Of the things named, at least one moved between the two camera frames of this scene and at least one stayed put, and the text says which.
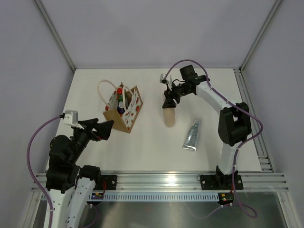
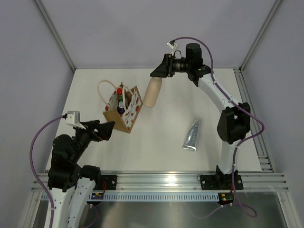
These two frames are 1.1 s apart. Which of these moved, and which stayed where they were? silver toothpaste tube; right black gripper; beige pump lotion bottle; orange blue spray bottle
Moved: beige pump lotion bottle; right black gripper
Stayed: orange blue spray bottle; silver toothpaste tube
